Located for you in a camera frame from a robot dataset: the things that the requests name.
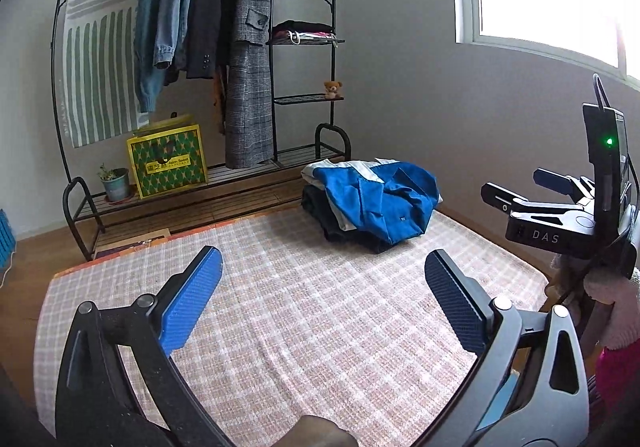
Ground small potted plant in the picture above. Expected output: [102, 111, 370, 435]
[97, 163, 132, 203]

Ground person's right forearm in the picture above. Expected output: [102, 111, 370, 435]
[595, 344, 640, 423]

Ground yellow green patterned bag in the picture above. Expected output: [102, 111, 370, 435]
[126, 114, 208, 199]

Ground grey plaid coat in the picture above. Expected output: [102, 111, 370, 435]
[224, 0, 276, 169]

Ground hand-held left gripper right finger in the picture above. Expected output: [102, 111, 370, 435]
[424, 249, 591, 447]

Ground blue denim jacket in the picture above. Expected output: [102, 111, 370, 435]
[152, 0, 201, 70]

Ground white and blue jacket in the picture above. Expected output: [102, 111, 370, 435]
[301, 158, 443, 246]

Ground teal denim jacket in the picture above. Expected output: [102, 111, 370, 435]
[134, 0, 173, 113]

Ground green striped wall hanging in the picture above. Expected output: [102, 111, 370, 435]
[59, 0, 161, 148]

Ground person's right hand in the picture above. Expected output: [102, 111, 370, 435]
[550, 252, 640, 349]

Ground blue slatted plastic crate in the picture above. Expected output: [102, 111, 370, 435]
[0, 210, 17, 273]

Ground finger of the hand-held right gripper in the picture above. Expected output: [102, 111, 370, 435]
[481, 182, 532, 215]
[533, 168, 596, 201]

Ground dark folded clothes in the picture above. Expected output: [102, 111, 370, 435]
[301, 184, 396, 255]

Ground black coat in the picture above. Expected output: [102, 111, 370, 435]
[186, 0, 238, 80]

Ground pink plaid blanket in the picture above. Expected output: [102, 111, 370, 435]
[34, 204, 551, 447]

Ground folded clothes stack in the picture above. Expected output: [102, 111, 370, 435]
[272, 20, 333, 44]

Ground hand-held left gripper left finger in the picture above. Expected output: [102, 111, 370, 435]
[55, 245, 236, 447]

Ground black metal clothes rack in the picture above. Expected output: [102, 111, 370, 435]
[50, 0, 353, 262]

